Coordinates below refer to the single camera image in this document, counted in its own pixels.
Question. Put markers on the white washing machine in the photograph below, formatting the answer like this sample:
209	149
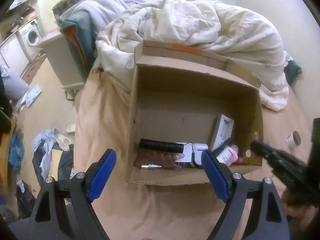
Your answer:
29	37

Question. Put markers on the white power adapter cube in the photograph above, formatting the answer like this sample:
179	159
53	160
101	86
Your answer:
184	159

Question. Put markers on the grey white blanket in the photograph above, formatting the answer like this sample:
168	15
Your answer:
101	11

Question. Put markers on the white battery charger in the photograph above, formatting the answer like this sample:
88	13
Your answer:
222	132

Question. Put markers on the white earbuds charging case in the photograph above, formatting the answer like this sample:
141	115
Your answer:
197	153

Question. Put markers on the teal and orange clothes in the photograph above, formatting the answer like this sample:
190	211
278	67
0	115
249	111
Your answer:
78	31

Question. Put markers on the person's right hand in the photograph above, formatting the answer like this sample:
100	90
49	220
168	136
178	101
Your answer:
294	207

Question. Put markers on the white paper on floor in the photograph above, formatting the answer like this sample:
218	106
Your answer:
32	95

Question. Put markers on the black flashlight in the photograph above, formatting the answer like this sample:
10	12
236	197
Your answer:
161	146

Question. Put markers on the brown cardboard box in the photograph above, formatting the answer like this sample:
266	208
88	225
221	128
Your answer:
178	94

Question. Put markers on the teal cloth on floor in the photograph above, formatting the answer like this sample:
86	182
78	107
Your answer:
16	153

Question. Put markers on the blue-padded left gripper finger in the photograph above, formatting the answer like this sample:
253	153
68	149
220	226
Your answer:
49	218
267	219

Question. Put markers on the pink labelled bottle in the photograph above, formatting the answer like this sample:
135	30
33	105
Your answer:
229	155

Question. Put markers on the pink translucent massage comb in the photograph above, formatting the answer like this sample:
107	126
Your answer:
153	158

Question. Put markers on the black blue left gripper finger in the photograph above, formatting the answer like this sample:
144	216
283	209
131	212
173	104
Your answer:
273	156

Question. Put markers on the dark green cloth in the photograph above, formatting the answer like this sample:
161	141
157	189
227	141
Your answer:
292	71

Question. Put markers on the cream crumpled duvet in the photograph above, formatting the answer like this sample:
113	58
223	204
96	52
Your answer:
236	33

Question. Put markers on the small silver tube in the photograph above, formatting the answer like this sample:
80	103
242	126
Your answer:
150	167

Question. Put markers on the beige bedside cabinet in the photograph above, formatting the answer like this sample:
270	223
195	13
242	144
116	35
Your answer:
60	57

